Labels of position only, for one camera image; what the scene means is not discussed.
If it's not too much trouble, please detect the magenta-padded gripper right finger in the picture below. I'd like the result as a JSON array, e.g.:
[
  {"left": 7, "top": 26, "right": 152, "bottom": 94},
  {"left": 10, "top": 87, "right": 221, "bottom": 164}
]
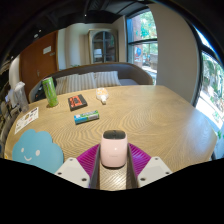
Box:
[{"left": 125, "top": 143, "right": 173, "bottom": 190}]

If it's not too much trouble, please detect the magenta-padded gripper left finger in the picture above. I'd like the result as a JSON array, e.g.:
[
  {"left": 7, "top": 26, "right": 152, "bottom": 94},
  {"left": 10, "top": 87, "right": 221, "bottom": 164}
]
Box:
[{"left": 54, "top": 143, "right": 102, "bottom": 190}]

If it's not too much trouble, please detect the pink computer mouse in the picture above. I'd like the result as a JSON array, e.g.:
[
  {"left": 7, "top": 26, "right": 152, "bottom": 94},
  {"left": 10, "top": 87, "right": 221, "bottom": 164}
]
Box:
[{"left": 100, "top": 129, "right": 129, "bottom": 168}]

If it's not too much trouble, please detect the blue cloud-shaped mouse pad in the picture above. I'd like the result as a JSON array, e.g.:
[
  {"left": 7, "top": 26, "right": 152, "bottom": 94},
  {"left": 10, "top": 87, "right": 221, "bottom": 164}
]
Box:
[{"left": 12, "top": 129, "right": 65, "bottom": 174}]

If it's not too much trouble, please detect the green and blue packet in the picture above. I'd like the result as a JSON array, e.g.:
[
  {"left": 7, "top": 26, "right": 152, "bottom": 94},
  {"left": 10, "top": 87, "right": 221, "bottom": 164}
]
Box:
[{"left": 73, "top": 110, "right": 100, "bottom": 126}]

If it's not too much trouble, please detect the printed paper sheet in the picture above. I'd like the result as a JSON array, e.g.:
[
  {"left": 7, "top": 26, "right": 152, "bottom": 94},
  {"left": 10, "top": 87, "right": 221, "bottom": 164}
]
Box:
[{"left": 14, "top": 106, "right": 40, "bottom": 135}]

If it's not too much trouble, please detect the black flat box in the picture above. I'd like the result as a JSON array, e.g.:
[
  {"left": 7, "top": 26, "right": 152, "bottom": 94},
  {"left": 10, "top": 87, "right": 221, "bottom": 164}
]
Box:
[{"left": 67, "top": 94, "right": 89, "bottom": 112}]

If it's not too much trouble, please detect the clear plastic pouch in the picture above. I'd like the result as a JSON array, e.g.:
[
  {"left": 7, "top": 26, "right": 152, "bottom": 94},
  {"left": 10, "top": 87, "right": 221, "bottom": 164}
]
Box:
[{"left": 95, "top": 87, "right": 110, "bottom": 105}]

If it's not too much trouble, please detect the green drink can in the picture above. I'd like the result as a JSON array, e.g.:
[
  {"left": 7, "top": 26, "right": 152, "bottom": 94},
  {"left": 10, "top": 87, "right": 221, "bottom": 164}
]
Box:
[{"left": 41, "top": 76, "right": 60, "bottom": 108}]

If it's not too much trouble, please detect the black backpack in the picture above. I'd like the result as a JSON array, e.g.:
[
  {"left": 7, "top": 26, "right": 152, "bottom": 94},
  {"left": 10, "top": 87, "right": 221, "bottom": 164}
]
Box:
[{"left": 33, "top": 83, "right": 48, "bottom": 101}]

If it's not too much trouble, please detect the striped cushion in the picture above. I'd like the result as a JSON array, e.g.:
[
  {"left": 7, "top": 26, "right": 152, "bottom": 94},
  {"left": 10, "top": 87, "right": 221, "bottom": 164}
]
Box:
[
  {"left": 54, "top": 72, "right": 98, "bottom": 96},
  {"left": 94, "top": 70, "right": 122, "bottom": 89}
]

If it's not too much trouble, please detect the large curved window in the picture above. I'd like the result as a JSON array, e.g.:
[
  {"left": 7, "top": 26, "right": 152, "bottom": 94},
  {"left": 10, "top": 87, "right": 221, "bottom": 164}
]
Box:
[{"left": 194, "top": 28, "right": 224, "bottom": 138}]

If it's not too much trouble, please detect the brown curved sofa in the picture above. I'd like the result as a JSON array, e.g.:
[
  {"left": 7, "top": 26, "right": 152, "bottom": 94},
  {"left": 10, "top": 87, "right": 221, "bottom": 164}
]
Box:
[{"left": 28, "top": 61, "right": 154, "bottom": 104}]

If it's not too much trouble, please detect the brown wooden door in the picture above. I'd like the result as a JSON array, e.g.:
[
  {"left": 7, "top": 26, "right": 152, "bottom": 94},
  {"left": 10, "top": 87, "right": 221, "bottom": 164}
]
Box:
[{"left": 19, "top": 30, "right": 59, "bottom": 99}]

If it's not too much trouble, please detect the white door sign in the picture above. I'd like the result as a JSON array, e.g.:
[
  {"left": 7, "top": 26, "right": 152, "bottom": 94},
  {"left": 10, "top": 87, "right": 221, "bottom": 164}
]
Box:
[{"left": 42, "top": 45, "right": 53, "bottom": 55}]

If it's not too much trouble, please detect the black-framed window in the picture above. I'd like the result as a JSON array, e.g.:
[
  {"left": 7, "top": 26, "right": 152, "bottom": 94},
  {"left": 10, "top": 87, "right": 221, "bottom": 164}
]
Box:
[{"left": 126, "top": 9, "right": 159, "bottom": 84}]

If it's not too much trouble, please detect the arched glass-door cabinet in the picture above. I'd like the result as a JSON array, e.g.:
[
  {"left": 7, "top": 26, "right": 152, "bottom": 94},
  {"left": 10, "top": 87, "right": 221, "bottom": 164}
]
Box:
[{"left": 87, "top": 28, "right": 119, "bottom": 65}]

